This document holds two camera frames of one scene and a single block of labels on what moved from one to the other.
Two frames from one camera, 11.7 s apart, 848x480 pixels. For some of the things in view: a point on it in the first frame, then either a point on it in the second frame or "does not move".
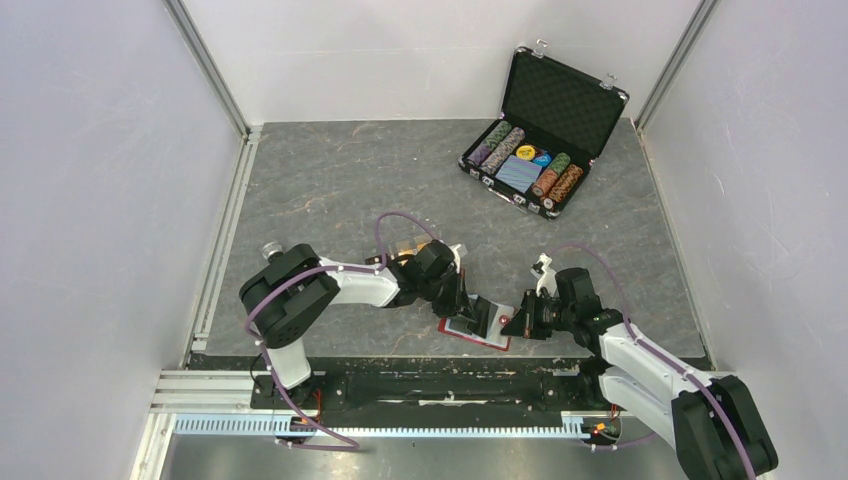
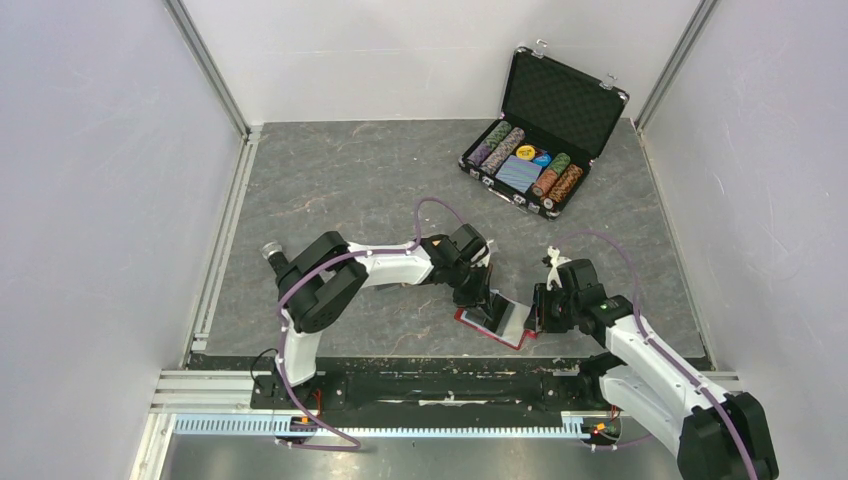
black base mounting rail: (572, 387) does not move
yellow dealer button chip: (525, 152) does not move
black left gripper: (459, 304) → (480, 295)
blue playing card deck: (518, 173) does not move
